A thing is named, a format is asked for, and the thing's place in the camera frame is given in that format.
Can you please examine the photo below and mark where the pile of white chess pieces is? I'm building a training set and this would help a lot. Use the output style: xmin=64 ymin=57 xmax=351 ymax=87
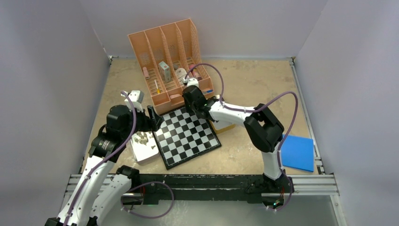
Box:
xmin=132 ymin=131 xmax=156 ymax=149

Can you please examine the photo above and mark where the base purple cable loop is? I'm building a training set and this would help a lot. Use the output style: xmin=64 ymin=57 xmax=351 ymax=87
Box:
xmin=120 ymin=181 xmax=174 ymax=219

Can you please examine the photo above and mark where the pink bottle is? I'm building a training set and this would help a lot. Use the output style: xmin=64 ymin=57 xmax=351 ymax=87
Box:
xmin=189 ymin=64 xmax=202 ymax=80

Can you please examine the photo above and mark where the black white chess board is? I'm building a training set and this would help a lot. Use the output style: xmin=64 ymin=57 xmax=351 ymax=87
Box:
xmin=153 ymin=106 xmax=222 ymax=170

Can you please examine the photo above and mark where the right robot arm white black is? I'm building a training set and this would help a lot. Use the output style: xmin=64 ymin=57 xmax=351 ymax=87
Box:
xmin=183 ymin=86 xmax=294 ymax=192

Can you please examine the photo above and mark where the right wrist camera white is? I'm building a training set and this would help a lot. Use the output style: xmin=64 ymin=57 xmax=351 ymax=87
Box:
xmin=183 ymin=77 xmax=199 ymax=88

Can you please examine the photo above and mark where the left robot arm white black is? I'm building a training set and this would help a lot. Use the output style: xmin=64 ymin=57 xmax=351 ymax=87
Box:
xmin=45 ymin=105 xmax=164 ymax=226

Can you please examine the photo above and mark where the blue grey small object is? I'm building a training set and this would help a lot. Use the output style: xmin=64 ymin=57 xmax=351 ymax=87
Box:
xmin=202 ymin=89 xmax=214 ymax=95

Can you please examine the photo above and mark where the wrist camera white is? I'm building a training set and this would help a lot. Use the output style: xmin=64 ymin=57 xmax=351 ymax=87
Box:
xmin=183 ymin=77 xmax=199 ymax=88
xmin=121 ymin=90 xmax=145 ymax=113

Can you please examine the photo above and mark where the peach plastic desk organizer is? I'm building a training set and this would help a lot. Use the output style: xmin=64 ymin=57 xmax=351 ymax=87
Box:
xmin=128 ymin=19 xmax=215 ymax=114

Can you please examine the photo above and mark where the blue foam pad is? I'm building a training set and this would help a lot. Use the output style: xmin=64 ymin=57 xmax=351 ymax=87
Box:
xmin=281 ymin=135 xmax=314 ymax=172

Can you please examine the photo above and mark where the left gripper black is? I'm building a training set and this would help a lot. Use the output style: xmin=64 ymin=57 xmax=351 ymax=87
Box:
xmin=121 ymin=105 xmax=163 ymax=139

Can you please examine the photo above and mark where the yellow white pen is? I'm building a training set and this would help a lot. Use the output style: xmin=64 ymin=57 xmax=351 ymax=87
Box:
xmin=154 ymin=79 xmax=161 ymax=94

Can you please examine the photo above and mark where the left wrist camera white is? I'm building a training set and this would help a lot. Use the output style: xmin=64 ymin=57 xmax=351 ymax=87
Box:
xmin=121 ymin=90 xmax=145 ymax=113

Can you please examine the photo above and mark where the white paper pack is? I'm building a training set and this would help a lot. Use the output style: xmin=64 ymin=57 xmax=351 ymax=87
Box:
xmin=175 ymin=67 xmax=187 ymax=86

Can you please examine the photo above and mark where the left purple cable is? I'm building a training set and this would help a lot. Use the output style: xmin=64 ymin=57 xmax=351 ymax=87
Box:
xmin=63 ymin=90 xmax=138 ymax=226

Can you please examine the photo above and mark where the silver metal tin tray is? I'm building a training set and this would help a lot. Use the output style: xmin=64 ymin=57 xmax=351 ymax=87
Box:
xmin=130 ymin=138 xmax=159 ymax=165

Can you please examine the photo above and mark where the black metal base rail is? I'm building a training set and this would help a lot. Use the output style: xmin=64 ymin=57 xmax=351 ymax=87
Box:
xmin=64 ymin=173 xmax=340 ymax=205

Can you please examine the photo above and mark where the white green carton box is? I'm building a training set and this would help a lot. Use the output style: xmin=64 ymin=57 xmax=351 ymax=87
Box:
xmin=158 ymin=61 xmax=172 ymax=82

